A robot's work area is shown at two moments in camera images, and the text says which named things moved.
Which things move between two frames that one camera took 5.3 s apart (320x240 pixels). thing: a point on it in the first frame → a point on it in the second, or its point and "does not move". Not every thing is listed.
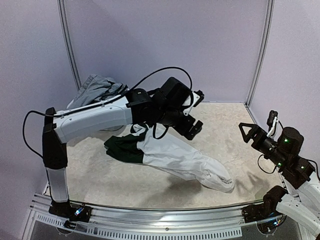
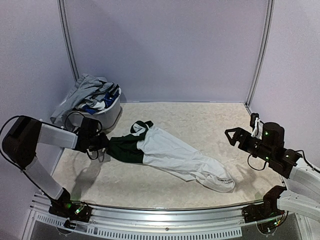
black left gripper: [195, 128] → [105, 142]
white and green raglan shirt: [170, 151] does not move
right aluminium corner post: [269, 21] does not move
